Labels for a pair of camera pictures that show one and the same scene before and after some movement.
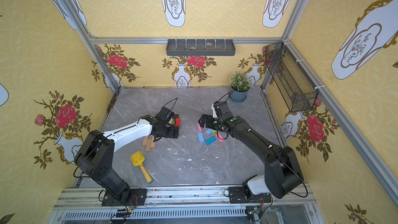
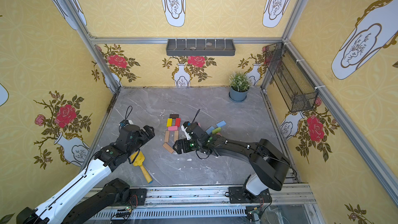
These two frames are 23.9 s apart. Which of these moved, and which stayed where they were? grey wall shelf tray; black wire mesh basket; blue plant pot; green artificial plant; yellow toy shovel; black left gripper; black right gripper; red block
Moved: black left gripper; black right gripper
Stayed: yellow toy shovel; green artificial plant; grey wall shelf tray; blue plant pot; red block; black wire mesh basket
